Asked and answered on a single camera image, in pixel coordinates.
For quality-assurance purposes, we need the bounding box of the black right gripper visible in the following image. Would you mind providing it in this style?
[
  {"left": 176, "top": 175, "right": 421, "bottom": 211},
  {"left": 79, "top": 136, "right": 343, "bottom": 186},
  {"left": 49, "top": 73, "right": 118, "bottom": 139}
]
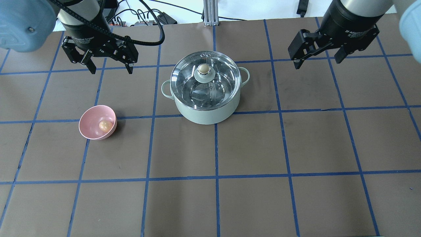
[{"left": 288, "top": 7, "right": 380, "bottom": 69}]

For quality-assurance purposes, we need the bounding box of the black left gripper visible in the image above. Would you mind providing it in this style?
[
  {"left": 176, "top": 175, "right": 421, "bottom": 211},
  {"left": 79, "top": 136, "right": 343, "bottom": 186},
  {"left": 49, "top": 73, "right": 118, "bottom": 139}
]
[{"left": 62, "top": 13, "right": 138, "bottom": 74}]

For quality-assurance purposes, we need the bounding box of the brown egg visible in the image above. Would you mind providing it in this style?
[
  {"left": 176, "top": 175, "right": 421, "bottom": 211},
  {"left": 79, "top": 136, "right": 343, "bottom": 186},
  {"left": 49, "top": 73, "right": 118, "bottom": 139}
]
[{"left": 99, "top": 120, "right": 113, "bottom": 133}]

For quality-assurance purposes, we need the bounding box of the glass pot lid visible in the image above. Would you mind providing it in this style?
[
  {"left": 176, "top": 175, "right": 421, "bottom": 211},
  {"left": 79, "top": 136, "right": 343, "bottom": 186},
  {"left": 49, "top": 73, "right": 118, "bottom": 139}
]
[{"left": 170, "top": 51, "right": 250, "bottom": 111}]

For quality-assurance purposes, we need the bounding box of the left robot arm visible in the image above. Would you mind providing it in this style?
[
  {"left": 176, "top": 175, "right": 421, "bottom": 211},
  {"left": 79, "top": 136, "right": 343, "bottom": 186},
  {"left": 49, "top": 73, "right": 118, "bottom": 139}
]
[{"left": 0, "top": 0, "right": 138, "bottom": 74}]

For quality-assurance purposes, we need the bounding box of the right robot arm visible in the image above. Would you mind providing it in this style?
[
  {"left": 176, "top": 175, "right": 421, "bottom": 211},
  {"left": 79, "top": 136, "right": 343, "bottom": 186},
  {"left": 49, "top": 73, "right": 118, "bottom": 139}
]
[{"left": 288, "top": 0, "right": 421, "bottom": 69}]

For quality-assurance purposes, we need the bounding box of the pale green cooking pot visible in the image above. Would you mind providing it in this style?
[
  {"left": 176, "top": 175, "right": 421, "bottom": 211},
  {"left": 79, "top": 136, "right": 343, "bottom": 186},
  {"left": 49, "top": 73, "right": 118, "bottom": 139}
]
[{"left": 161, "top": 51, "right": 251, "bottom": 125}]

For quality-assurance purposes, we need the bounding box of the pink bowl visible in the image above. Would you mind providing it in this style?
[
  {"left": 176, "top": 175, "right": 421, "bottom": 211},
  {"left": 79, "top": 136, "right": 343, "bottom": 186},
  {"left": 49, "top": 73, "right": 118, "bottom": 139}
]
[{"left": 78, "top": 105, "right": 117, "bottom": 141}]

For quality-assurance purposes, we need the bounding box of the black power adapter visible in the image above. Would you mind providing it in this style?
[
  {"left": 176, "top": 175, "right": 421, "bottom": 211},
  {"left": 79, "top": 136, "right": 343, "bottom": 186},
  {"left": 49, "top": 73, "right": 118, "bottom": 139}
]
[{"left": 157, "top": 12, "right": 178, "bottom": 25}]

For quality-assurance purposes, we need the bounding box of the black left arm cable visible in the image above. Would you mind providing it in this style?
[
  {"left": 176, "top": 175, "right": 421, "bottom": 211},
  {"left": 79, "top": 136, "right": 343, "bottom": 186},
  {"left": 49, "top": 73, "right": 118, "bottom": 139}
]
[{"left": 49, "top": 0, "right": 165, "bottom": 46}]

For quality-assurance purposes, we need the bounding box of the aluminium frame post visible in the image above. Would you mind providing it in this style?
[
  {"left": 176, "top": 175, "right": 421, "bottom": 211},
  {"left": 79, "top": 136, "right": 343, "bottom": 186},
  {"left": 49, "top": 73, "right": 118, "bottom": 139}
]
[{"left": 202, "top": 0, "right": 219, "bottom": 26}]

